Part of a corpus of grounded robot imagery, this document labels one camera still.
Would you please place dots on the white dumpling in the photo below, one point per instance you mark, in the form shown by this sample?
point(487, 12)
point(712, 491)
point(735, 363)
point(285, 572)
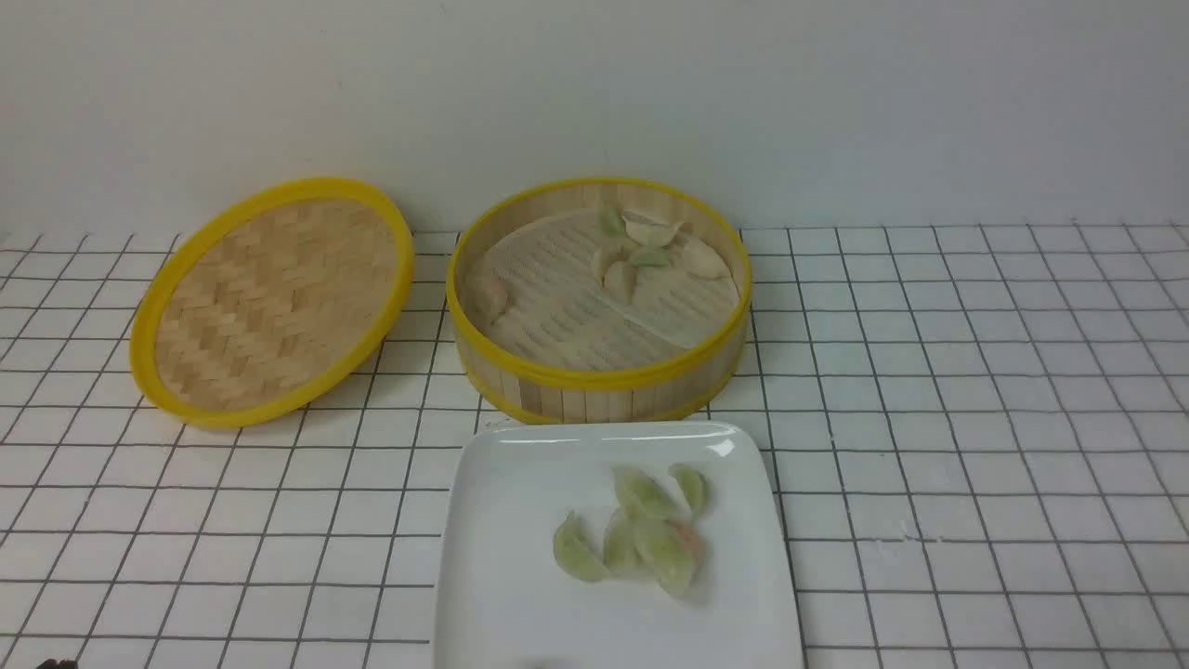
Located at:
point(620, 280)
point(649, 231)
point(703, 262)

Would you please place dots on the green dumpling top on plate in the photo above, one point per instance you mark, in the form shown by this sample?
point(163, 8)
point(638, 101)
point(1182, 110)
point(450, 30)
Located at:
point(639, 494)

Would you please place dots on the small green dumpling right plate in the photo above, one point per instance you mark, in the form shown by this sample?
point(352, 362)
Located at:
point(693, 485)

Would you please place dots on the white square plate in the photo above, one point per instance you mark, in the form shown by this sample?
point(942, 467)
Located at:
point(502, 601)

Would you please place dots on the green dumpling centre on plate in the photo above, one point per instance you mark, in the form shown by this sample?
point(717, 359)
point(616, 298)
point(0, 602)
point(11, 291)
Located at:
point(620, 554)

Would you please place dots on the green dumpling left on plate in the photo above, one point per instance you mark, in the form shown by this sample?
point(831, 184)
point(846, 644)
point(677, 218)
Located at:
point(574, 555)

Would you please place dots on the pinkish green dumpling on plate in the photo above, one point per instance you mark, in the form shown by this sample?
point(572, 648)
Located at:
point(671, 551)

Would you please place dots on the yellow rimmed bamboo steamer basket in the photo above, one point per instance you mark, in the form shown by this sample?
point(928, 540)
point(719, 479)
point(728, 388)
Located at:
point(668, 390)

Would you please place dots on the green dumpling centre in steamer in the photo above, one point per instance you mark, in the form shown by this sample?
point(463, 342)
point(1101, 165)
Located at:
point(649, 257)

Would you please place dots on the green dumpling in steamer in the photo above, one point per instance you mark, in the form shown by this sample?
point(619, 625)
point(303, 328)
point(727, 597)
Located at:
point(649, 257)
point(611, 223)

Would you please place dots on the green dumpling top in steamer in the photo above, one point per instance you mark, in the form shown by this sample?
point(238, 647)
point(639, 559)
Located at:
point(611, 223)

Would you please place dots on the pink dumpling left in steamer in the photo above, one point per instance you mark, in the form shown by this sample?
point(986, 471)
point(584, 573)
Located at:
point(490, 296)

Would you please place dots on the white dumpling top in steamer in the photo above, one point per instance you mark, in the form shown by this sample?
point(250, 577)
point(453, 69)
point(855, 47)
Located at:
point(649, 231)

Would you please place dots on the yellow rimmed bamboo steamer lid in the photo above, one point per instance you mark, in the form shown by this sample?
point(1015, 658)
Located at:
point(273, 303)

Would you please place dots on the dark object bottom left corner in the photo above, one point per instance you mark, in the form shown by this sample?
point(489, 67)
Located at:
point(55, 663)

